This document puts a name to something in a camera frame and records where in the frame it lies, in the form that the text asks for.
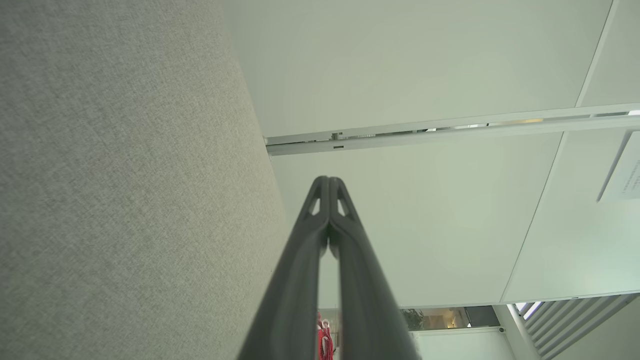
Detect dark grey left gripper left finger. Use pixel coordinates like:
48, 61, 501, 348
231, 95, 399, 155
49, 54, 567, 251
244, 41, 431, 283
239, 175, 330, 360

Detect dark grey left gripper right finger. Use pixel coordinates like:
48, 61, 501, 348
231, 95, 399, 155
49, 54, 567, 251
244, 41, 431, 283
329, 176, 420, 360

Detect red shorts with white stripe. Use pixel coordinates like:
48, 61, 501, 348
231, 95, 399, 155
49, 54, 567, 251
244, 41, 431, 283
316, 311, 335, 360

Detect green potted plant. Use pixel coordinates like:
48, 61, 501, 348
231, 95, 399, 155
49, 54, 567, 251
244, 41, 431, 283
400, 308, 426, 332

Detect bright ceiling light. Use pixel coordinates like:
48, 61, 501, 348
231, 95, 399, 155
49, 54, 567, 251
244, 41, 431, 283
514, 301, 544, 321

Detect grey metal partition post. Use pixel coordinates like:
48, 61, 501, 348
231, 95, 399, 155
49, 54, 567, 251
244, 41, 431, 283
264, 102, 640, 157

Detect white paper wall sign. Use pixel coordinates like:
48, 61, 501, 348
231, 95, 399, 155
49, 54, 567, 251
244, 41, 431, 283
596, 131, 640, 205

